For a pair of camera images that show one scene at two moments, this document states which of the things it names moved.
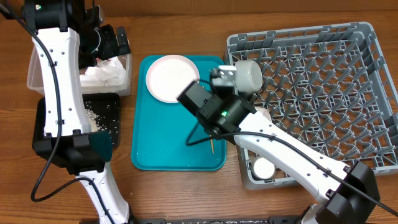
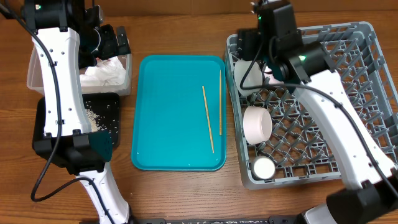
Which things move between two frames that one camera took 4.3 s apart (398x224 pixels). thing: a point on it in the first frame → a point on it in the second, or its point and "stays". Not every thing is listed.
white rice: [94, 119] stays
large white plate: [168, 76] → [268, 73]
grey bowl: [249, 76] stays
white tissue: [108, 71] stays
